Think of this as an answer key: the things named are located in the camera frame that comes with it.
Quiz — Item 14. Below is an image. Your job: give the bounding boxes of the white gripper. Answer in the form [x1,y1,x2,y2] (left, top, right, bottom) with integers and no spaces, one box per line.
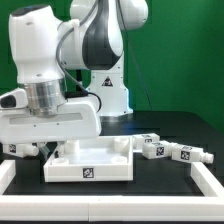
[0,88,101,144]

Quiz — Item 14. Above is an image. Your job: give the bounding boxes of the white square tabletop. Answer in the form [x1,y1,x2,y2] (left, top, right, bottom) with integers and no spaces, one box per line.
[44,136,133,182]

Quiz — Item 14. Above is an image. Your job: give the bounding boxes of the white U-shaped fence frame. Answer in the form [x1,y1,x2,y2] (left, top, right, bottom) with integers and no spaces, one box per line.
[0,160,224,221]

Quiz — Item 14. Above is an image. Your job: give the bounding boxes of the grey and black cables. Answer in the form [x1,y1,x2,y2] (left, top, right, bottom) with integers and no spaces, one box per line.
[55,0,154,113]

